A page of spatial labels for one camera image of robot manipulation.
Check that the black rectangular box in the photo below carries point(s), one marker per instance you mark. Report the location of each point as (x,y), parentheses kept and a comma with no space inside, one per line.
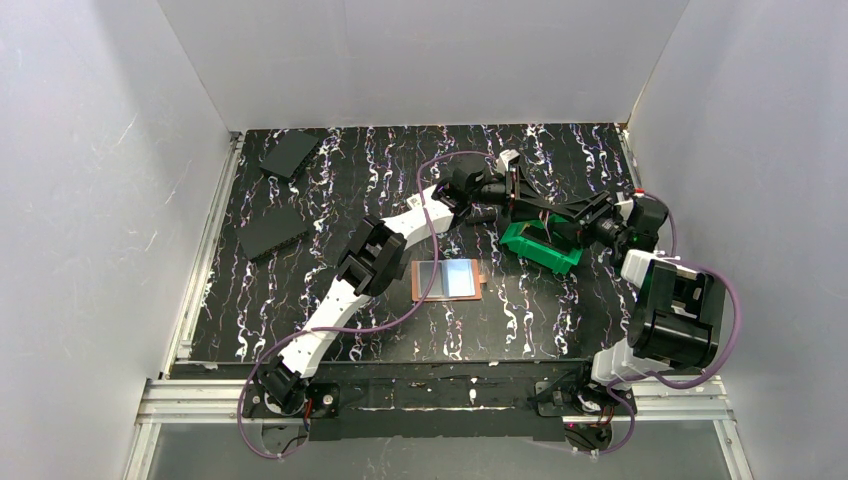
(286,158)

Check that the green plastic bin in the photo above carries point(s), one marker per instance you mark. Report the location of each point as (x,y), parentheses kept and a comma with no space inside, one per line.
(531,241)

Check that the small black bar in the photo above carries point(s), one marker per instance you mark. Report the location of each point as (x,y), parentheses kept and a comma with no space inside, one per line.
(481,218)

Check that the tan leather card holder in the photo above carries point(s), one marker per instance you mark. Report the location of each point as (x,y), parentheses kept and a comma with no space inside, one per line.
(463,279)

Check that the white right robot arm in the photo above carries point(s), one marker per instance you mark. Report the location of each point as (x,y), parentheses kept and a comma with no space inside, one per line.
(676,321)

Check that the aluminium frame rail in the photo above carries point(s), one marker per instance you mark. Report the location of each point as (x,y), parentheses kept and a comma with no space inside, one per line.
(466,427)

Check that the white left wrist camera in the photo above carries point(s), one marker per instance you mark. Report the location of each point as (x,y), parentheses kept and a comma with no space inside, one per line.
(506,159)

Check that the white rectangular box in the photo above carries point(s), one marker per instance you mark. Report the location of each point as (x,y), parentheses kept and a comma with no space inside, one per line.
(421,200)

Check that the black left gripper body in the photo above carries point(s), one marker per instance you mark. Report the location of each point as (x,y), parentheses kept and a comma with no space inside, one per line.
(515,195)

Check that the flat black card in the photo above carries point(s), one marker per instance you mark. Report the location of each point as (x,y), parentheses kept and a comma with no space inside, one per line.
(271,232)

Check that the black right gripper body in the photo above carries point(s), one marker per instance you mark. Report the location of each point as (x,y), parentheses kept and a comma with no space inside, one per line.
(592,211)

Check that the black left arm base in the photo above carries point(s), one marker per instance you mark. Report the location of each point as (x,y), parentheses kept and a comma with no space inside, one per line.
(277,394)

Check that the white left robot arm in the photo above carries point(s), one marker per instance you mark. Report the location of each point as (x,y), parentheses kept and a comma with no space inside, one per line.
(374,256)

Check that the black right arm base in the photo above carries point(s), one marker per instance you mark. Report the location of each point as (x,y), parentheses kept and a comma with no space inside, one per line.
(564,397)

